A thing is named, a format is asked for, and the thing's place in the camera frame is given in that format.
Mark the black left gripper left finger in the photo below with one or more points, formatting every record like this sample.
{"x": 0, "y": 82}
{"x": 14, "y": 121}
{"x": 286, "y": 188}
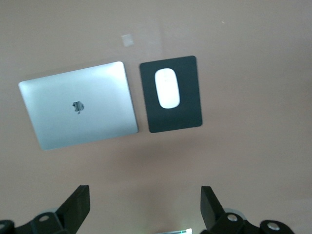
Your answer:
{"x": 73, "y": 209}

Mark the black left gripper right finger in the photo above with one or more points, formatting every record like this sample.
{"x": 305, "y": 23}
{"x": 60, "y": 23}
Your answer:
{"x": 212, "y": 209}

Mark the white computer mouse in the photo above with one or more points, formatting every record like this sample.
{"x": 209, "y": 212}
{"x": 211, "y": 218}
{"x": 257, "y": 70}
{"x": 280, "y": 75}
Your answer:
{"x": 167, "y": 89}

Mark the black mouse pad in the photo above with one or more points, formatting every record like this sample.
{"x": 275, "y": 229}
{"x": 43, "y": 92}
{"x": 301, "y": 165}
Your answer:
{"x": 190, "y": 114}

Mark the silver closed laptop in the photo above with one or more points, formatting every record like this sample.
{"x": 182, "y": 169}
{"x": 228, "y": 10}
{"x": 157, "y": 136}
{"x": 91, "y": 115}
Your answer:
{"x": 73, "y": 122}

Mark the small translucent tape patch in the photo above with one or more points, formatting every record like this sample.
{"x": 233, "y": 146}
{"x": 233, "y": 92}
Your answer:
{"x": 127, "y": 40}

